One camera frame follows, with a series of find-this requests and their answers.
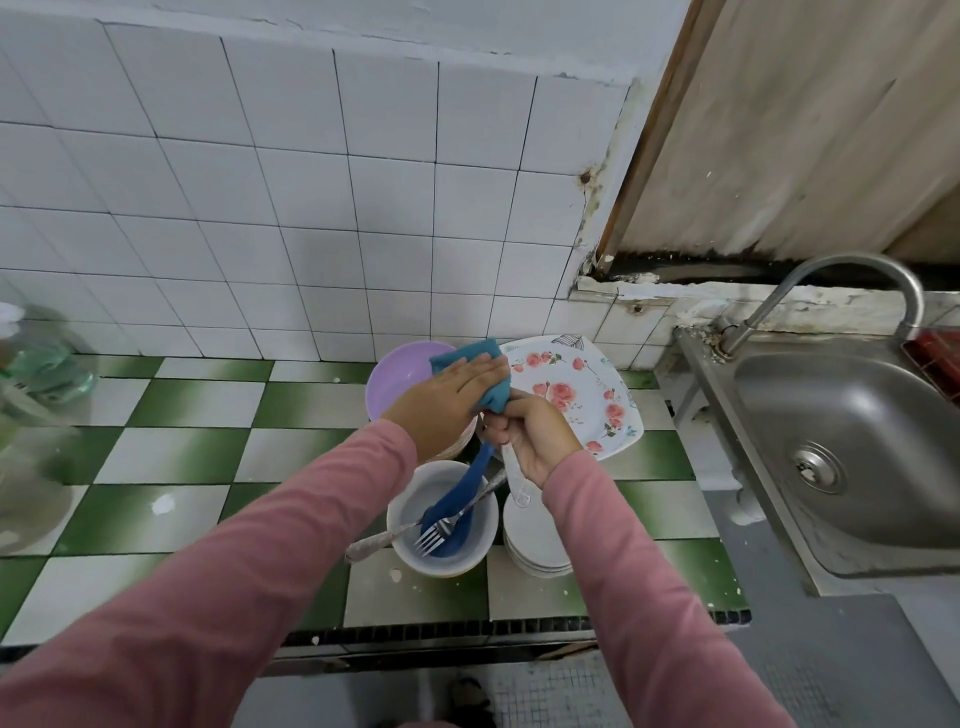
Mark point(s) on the green checkered tile countertop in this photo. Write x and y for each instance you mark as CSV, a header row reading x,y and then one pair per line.
x,y
195,405

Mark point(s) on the person's right forearm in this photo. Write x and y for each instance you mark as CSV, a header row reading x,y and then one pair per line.
x,y
660,615

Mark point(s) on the person's left hand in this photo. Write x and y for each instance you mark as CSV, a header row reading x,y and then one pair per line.
x,y
435,413

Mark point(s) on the white bowl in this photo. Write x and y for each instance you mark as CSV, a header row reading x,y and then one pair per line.
x,y
413,495

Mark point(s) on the clear bottle with green liquid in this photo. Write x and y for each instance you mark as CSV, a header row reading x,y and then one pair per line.
x,y
45,368

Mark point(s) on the person's right leg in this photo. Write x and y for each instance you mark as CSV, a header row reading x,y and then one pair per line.
x,y
468,705

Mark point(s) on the blue rice paddle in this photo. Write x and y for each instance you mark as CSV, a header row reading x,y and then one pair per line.
x,y
450,510

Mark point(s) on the blue cleaning cloth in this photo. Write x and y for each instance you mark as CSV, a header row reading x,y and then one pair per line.
x,y
494,395

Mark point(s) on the purple plastic bowl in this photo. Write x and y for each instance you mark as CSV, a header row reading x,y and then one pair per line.
x,y
393,378

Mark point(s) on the weathered wooden board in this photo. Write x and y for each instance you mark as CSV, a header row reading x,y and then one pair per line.
x,y
810,120

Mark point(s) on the red plastic cutlery cup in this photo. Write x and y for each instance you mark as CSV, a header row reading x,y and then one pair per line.
x,y
938,360

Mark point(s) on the large clear plastic bottle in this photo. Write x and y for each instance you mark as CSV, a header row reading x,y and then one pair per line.
x,y
30,488

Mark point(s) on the chrome faucet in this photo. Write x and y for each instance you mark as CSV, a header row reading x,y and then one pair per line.
x,y
840,263

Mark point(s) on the person's left forearm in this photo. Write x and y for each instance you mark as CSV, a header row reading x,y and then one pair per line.
x,y
225,600

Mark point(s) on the person's right hand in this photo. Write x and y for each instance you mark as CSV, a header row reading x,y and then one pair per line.
x,y
537,438

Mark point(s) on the stack of white saucers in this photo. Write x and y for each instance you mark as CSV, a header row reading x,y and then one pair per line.
x,y
533,533

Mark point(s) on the stainless steel sink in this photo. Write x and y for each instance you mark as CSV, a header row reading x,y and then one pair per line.
x,y
870,405

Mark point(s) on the stack of floral plates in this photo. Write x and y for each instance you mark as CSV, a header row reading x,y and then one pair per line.
x,y
578,383

